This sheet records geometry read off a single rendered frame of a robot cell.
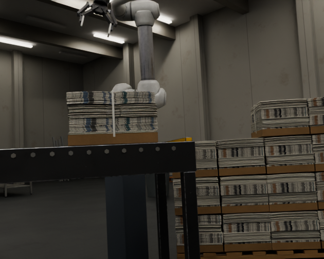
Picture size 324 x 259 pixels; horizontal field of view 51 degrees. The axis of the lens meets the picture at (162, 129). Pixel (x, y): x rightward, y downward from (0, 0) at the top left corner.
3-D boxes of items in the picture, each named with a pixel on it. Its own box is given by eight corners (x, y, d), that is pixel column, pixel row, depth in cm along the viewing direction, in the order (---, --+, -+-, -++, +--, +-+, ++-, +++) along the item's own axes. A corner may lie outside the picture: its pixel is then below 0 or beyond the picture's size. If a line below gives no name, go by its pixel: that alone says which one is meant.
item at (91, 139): (101, 146, 169) (101, 137, 169) (107, 144, 141) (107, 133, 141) (68, 148, 165) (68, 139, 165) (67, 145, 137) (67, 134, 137)
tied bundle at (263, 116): (251, 140, 249) (248, 108, 251) (292, 137, 247) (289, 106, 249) (262, 137, 211) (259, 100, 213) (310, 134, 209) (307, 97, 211)
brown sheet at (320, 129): (292, 136, 247) (292, 130, 247) (334, 134, 244) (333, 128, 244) (310, 133, 209) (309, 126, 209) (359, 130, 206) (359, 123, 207)
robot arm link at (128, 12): (109, -1, 229) (129, -3, 229) (114, 6, 247) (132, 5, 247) (111, 19, 230) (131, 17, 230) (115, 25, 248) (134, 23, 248)
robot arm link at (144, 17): (138, 111, 252) (167, 109, 251) (135, 112, 235) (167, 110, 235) (130, 4, 245) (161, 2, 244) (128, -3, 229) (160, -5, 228)
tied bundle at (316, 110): (292, 137, 247) (289, 106, 249) (334, 135, 244) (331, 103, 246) (309, 134, 209) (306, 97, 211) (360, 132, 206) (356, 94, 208)
